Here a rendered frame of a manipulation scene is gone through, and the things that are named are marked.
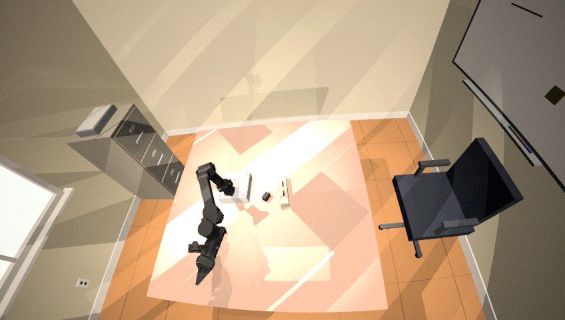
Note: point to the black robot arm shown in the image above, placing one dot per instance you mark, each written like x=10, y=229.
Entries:
x=212, y=215

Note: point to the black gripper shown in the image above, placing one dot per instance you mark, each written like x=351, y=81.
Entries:
x=205, y=263

